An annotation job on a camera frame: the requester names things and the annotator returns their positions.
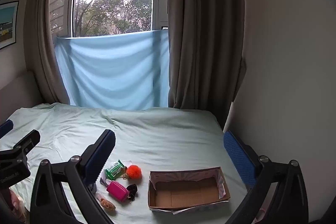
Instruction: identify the orange fluffy pompom keychain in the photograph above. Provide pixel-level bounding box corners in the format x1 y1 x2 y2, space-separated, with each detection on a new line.
121 165 143 180

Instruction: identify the person's left hand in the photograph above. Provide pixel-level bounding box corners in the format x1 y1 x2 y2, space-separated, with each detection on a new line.
9 189 27 223

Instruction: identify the white padded headboard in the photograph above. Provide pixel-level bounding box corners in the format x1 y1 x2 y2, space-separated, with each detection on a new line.
0 70 44 119

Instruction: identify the framed wall picture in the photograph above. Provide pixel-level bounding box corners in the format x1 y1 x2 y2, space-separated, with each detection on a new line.
0 0 20 50

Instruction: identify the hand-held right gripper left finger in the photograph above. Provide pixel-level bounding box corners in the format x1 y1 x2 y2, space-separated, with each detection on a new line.
29 129 116 224

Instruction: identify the crumpled lilac cloth piece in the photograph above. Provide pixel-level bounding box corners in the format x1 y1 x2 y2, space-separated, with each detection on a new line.
99 172 111 186

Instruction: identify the light blue hanging cloth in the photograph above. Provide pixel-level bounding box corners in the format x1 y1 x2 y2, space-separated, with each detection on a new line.
54 29 171 111

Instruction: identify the green wet wipes packet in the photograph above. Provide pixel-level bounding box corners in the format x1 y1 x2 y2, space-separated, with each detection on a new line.
104 159 127 179

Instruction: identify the grey fluffy plush item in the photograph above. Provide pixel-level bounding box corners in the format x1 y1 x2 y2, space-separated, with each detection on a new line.
126 184 139 201

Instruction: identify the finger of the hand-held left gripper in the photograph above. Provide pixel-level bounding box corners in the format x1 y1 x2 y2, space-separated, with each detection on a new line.
0 119 14 138
0 130 41 166

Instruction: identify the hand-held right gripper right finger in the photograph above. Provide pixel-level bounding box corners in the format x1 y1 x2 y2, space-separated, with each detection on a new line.
223 130 310 224

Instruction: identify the cardboard box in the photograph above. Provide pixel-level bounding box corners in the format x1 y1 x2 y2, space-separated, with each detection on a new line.
148 167 231 215

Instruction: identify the beige curtain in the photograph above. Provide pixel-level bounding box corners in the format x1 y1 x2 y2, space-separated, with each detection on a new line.
24 0 82 105
167 0 247 110

